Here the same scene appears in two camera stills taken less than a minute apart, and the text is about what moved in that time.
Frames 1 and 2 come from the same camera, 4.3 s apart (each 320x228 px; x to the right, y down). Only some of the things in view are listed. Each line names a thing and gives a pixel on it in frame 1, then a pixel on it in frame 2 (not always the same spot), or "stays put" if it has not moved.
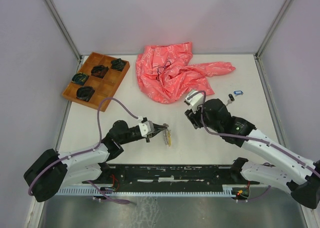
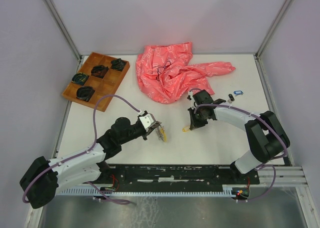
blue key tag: [238, 92] stays put
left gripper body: [149, 136] -> [144, 133]
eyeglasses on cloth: [160, 70] stays put
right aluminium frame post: [267, 36] stays put
